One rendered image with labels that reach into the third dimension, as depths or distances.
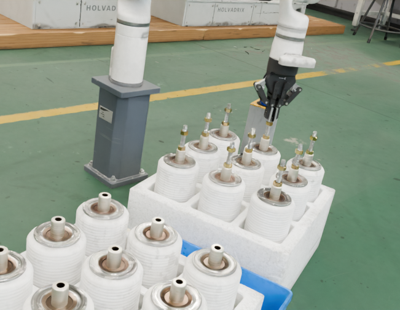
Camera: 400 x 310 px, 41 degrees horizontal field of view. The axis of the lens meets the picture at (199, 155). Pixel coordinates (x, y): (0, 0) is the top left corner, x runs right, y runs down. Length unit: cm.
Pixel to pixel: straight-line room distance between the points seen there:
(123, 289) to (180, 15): 308
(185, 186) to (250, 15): 319
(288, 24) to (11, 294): 83
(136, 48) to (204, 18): 243
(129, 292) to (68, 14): 247
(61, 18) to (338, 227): 207
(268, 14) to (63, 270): 377
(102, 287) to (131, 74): 82
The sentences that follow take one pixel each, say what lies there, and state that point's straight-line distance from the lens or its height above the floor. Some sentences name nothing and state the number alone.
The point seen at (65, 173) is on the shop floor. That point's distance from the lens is 166.
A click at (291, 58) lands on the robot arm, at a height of 51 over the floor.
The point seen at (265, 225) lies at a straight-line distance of 112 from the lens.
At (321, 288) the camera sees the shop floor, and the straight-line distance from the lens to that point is 136.
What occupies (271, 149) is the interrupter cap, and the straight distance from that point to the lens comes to 139.
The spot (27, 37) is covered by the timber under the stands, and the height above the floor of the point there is 6.
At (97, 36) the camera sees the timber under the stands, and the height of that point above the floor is 5.
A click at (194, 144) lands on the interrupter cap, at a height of 25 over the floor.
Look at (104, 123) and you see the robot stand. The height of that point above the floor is 18.
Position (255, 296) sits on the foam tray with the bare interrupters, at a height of 18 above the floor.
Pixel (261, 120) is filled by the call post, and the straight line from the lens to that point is 151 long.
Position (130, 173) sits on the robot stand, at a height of 3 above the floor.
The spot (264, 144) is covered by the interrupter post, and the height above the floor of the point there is 27.
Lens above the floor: 76
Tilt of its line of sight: 24 degrees down
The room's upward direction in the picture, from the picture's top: 10 degrees clockwise
